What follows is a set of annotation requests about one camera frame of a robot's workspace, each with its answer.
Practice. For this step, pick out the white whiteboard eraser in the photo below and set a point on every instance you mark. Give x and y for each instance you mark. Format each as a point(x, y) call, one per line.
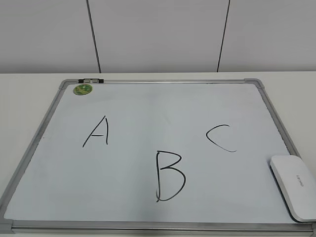
point(298, 186)

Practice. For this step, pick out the white whiteboard with grey frame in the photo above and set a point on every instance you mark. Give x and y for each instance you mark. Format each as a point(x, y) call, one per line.
point(156, 157)

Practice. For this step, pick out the green round magnet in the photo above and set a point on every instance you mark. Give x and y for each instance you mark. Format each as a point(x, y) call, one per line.
point(82, 89)

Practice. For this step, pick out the black silver hanging clip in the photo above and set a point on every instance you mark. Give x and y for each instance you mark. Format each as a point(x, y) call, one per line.
point(90, 80)

